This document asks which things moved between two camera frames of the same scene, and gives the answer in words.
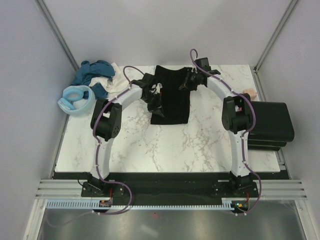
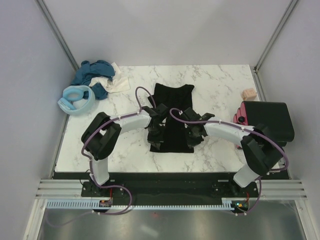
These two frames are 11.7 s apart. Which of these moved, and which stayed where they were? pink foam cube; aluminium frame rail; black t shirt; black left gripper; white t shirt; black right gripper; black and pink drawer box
Moved: black left gripper; black t shirt; black right gripper
Stayed: black and pink drawer box; white t shirt; aluminium frame rail; pink foam cube
